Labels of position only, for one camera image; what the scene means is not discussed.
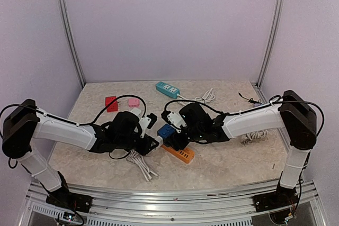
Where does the thin black cable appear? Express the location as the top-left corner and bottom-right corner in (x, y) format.
(238, 93), (263, 105)

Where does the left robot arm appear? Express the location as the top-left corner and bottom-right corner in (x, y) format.
(1, 99), (159, 212)

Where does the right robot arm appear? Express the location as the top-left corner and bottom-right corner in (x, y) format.
(161, 90), (323, 211)

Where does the right aluminium corner post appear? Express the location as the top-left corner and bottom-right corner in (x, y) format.
(255, 0), (284, 89)

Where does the white plug adapter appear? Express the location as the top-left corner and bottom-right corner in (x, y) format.
(130, 107), (142, 117)

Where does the pink plug adapter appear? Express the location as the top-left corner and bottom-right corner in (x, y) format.
(128, 97), (140, 107)

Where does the orange power strip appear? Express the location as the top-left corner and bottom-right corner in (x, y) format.
(162, 144), (195, 164)

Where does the left aluminium corner post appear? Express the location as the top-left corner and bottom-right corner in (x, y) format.
(57, 0), (86, 88)

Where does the white cable of purple strip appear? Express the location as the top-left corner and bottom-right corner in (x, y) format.
(240, 129), (270, 146)

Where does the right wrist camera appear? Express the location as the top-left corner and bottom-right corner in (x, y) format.
(161, 111), (187, 130)

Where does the white cable of orange strip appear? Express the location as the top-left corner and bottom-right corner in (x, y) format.
(126, 149), (159, 183)

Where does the aluminium corner post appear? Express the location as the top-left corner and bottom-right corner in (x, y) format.
(57, 0), (86, 88)
(255, 0), (284, 89)

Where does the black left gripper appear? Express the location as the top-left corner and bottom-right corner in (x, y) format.
(115, 134), (159, 156)

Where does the white usb charger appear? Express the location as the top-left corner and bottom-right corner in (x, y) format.
(155, 136), (164, 146)

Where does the white cable of blue strip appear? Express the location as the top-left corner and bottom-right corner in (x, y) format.
(176, 87), (217, 105)

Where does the aluminium front frame rail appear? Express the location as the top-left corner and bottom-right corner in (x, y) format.
(19, 180), (328, 225)

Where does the red cube socket adapter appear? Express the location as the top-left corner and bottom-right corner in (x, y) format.
(104, 96), (121, 113)

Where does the blue cube adapter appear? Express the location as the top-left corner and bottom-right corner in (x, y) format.
(157, 124), (176, 141)

